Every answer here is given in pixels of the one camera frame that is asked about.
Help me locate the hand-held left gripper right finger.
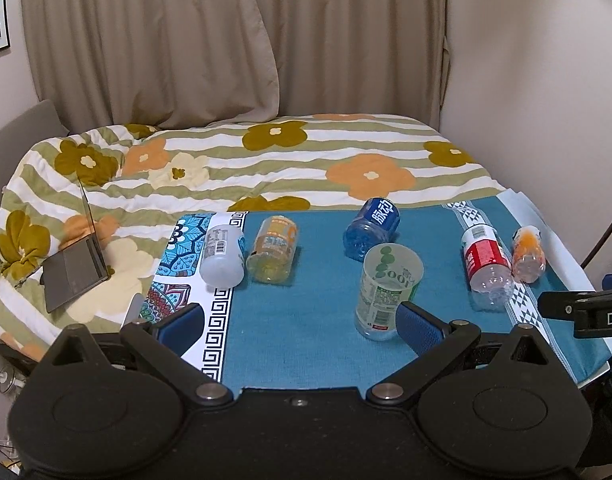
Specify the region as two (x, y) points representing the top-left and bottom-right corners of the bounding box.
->
(367, 301), (567, 406)

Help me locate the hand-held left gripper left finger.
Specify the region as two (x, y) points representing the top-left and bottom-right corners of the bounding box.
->
(33, 304), (235, 407)

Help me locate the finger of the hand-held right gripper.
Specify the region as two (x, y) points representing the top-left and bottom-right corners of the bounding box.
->
(540, 289), (597, 320)

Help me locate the beige curtain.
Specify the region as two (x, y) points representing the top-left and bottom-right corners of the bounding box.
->
(18, 0), (449, 131)

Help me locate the white frosted plastic cup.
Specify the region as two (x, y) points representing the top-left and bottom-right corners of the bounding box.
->
(199, 224), (247, 286)

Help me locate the blue plastic cup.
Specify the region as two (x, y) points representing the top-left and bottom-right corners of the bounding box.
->
(343, 197), (401, 262)

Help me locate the grey laptop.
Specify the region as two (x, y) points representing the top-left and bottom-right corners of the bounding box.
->
(40, 180), (112, 314)

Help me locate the yellow label plastic cup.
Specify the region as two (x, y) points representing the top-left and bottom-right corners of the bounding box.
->
(246, 215), (299, 284)

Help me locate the red label plastic cup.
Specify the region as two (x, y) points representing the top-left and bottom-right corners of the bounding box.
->
(460, 222), (514, 310)

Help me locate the grey headboard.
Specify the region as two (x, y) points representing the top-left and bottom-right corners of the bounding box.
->
(0, 100), (71, 196)

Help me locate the teal patterned tablecloth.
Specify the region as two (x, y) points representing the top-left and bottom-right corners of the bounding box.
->
(121, 195), (611, 391)

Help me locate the dark cable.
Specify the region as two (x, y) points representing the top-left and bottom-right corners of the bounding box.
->
(580, 200), (612, 271)

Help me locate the orange plastic cup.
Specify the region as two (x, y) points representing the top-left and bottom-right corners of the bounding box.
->
(512, 226), (547, 283)

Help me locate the floral striped blanket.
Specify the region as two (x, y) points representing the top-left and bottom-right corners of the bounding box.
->
(0, 112), (509, 361)

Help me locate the clear cup with green label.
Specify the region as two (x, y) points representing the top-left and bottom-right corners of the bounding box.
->
(355, 242), (425, 342)

